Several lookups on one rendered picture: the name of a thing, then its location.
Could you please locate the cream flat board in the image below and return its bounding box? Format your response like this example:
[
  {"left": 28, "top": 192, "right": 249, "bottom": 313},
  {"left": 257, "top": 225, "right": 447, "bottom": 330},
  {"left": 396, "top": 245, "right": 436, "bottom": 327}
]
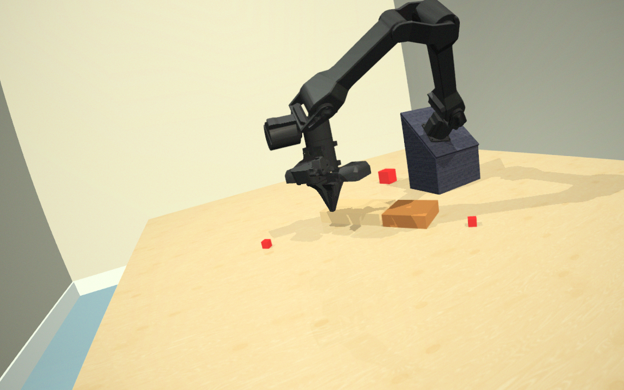
[{"left": 320, "top": 199, "right": 396, "bottom": 226}]

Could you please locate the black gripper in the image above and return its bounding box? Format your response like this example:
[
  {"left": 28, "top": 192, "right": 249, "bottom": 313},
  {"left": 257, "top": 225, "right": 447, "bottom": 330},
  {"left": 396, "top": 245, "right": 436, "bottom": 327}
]
[{"left": 285, "top": 137, "right": 371, "bottom": 212}]

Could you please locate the orange square block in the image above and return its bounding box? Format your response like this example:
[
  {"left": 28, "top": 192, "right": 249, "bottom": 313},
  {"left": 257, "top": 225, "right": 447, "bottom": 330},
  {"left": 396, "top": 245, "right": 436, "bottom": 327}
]
[{"left": 382, "top": 200, "right": 439, "bottom": 229}]

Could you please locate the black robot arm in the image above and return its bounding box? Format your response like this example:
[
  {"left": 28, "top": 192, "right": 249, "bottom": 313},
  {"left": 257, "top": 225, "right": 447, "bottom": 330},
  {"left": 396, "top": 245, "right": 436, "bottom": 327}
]
[{"left": 263, "top": 0, "right": 467, "bottom": 185}]

